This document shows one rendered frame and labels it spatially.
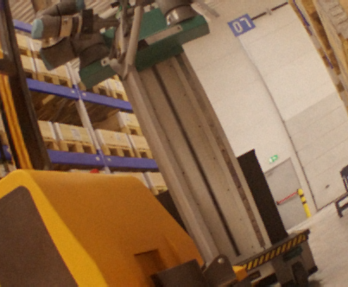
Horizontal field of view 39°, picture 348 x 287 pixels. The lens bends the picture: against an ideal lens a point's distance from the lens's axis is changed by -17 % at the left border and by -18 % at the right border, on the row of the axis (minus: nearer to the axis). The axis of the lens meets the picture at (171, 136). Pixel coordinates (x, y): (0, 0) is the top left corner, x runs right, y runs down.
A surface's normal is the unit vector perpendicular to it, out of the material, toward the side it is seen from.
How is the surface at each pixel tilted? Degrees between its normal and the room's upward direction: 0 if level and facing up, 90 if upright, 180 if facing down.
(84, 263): 90
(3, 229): 90
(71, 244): 90
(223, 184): 90
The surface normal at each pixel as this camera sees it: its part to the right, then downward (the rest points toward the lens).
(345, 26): -0.37, -0.06
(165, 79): -0.13, -0.18
